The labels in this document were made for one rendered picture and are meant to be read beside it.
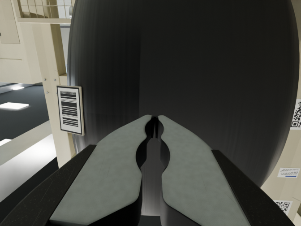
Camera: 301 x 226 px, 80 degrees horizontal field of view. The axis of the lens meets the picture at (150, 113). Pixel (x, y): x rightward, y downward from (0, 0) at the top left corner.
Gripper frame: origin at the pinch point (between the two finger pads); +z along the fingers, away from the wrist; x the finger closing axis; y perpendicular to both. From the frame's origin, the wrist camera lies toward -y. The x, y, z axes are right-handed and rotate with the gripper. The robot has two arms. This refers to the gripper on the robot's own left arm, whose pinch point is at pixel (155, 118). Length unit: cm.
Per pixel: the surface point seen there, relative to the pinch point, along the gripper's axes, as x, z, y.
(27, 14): -55, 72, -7
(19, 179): -240, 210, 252
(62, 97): -11.5, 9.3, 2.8
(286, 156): 32.9, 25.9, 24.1
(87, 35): -8.1, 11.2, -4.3
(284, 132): 16.3, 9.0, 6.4
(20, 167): -239, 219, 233
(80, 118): -9.1, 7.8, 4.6
